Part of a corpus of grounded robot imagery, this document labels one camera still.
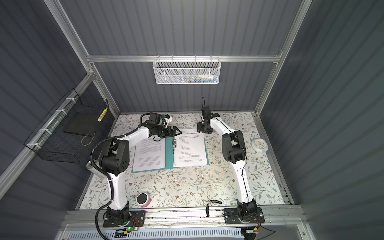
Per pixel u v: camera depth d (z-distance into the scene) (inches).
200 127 38.7
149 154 38.3
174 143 39.9
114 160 21.7
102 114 32.0
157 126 33.9
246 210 25.3
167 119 36.6
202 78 36.1
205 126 36.7
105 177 22.1
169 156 38.1
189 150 38.9
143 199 29.6
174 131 35.0
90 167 30.4
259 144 38.9
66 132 28.6
